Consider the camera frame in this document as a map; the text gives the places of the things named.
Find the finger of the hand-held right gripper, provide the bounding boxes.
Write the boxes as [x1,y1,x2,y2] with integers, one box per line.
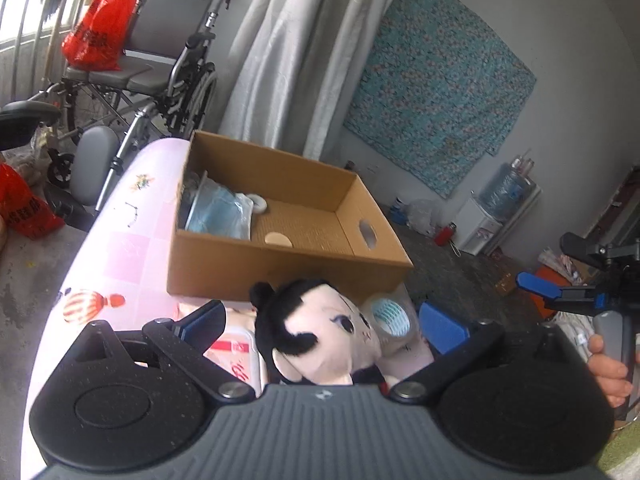
[516,271,602,312]
[559,232,617,267]

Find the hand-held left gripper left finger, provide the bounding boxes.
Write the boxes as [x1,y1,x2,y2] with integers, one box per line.
[62,299,258,404]

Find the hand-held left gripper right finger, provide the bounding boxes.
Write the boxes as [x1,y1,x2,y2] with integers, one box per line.
[389,302,603,404]

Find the brown cardboard box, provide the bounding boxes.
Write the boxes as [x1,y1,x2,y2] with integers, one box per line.
[166,130,415,304]

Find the pack of blue face masks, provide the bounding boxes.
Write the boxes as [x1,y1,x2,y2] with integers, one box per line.
[182,170,256,241]

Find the black-haired plush doll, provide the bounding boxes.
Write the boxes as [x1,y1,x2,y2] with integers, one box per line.
[249,280,389,387]

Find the person's right hand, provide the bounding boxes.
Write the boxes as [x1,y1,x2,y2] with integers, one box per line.
[586,334,634,409]

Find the orange box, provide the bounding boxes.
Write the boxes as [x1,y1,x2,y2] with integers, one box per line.
[530,267,566,321]

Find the pile of printed papers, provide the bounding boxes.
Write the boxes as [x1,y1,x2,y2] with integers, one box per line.
[539,247,601,287]

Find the pink wet wipes pack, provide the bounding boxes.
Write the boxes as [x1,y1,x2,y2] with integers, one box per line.
[172,300,269,394]

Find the white metal rack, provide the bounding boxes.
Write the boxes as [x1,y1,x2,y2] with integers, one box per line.
[487,182,544,257]

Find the clear packing tape roll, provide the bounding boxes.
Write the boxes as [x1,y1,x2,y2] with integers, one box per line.
[361,296,414,349]

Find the blue water jug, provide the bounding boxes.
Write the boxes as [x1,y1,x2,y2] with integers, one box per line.
[479,159,535,221]

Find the clear plastic bag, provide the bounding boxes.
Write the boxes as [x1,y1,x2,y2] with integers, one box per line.
[406,199,444,237]

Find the red plastic bag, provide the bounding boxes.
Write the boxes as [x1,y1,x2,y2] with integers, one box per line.
[0,162,66,241]
[61,0,139,72]

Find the black cushioned pad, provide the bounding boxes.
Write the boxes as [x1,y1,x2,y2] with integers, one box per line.
[0,101,62,151]

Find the light grey curtain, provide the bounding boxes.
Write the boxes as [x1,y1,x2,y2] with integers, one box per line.
[220,0,417,161]

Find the grey wheelchair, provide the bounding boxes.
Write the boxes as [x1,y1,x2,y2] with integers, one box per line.
[30,0,241,207]

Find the metal window railing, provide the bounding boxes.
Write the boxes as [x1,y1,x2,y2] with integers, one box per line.
[0,0,101,106]

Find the teal floral wall cloth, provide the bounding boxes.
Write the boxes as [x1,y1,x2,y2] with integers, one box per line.
[342,0,539,199]

